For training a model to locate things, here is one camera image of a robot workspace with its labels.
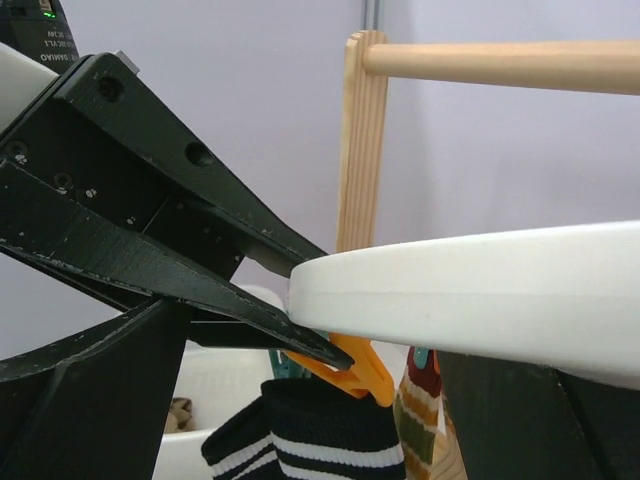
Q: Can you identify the left wooden post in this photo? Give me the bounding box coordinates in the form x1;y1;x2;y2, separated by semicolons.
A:
336;30;388;252

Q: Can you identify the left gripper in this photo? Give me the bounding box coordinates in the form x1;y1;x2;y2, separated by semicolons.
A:
1;54;353;370

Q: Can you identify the teal clothespin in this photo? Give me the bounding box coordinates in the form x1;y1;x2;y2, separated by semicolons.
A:
269;349;311;379

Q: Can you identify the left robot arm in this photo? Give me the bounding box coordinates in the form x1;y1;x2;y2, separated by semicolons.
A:
1;1;355;371

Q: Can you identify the orange clothespin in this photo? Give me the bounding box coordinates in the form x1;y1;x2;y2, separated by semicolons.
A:
284;333;395;407

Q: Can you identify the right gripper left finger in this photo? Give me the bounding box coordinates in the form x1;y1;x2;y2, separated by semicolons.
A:
1;300;192;479

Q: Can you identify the striped colourful sock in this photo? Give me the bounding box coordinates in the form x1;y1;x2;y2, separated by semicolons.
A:
393;347;442;480

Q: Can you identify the white clip hanger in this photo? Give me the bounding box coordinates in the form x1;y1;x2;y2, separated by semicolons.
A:
287;221;639;390

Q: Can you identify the white plastic bin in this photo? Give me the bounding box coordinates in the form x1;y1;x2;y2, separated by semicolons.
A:
153;341;273;480

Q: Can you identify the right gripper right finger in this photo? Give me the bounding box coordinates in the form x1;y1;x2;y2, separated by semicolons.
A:
437;352;639;480

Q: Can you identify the black sock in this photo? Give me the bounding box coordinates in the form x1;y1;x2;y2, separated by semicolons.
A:
201;379;406;480

